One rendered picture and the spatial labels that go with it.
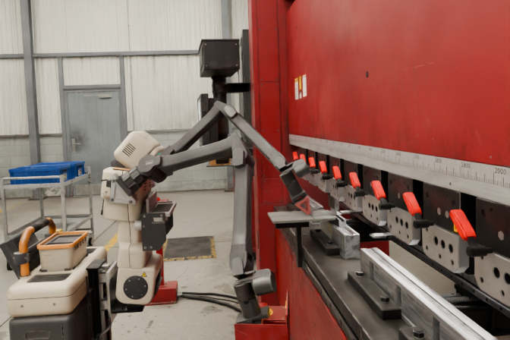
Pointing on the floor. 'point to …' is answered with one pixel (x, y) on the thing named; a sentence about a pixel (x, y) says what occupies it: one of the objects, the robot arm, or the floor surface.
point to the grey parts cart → (71, 222)
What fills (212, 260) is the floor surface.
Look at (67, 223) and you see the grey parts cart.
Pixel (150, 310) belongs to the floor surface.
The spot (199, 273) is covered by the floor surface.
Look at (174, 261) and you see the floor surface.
